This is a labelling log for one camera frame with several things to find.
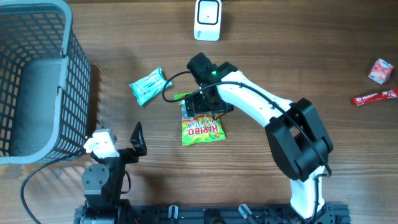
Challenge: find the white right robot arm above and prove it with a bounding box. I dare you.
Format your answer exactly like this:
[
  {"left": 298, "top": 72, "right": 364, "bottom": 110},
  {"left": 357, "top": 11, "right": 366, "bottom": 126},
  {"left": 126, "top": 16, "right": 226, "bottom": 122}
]
[{"left": 185, "top": 53, "right": 333, "bottom": 223}]

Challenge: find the Haribo gummy bag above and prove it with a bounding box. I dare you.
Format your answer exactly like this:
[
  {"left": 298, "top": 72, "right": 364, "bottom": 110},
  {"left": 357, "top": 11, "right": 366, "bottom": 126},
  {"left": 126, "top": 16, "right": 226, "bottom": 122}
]
[{"left": 178, "top": 100, "right": 226, "bottom": 146}]

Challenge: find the red small candy packet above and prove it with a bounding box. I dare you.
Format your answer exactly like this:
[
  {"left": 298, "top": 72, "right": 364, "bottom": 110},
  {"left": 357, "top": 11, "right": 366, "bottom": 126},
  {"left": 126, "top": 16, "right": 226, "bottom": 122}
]
[{"left": 368, "top": 58, "right": 394, "bottom": 85}]

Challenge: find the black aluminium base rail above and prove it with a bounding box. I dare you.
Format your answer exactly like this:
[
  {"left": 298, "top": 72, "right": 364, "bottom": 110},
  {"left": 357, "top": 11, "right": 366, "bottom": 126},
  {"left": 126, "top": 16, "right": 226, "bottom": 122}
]
[{"left": 73, "top": 203, "right": 351, "bottom": 224}]

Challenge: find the red Nescafe stick sachet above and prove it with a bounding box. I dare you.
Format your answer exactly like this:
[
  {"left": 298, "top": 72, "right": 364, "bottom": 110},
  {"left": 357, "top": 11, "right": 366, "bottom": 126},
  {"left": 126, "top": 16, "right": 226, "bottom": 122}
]
[{"left": 352, "top": 88, "right": 397, "bottom": 106}]

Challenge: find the teal tissue pack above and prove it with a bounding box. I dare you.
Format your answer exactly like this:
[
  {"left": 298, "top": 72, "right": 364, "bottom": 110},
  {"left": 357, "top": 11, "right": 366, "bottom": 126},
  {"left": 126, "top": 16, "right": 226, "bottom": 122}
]
[{"left": 129, "top": 67, "right": 172, "bottom": 106}]

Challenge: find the white barcode scanner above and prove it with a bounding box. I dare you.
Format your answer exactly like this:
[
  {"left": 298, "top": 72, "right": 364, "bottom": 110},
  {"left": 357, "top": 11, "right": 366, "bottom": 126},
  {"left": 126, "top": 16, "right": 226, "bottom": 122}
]
[{"left": 194, "top": 0, "right": 222, "bottom": 42}]

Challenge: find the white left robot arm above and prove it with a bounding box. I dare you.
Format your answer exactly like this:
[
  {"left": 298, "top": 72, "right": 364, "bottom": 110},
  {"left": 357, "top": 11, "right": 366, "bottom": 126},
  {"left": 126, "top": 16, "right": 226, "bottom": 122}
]
[{"left": 73, "top": 122, "right": 147, "bottom": 224}]

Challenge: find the grey plastic shopping basket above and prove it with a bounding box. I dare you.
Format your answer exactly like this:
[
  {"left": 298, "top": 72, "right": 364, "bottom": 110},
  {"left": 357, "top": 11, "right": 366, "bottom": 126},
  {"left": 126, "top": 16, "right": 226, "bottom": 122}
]
[{"left": 1, "top": 0, "right": 91, "bottom": 165}]

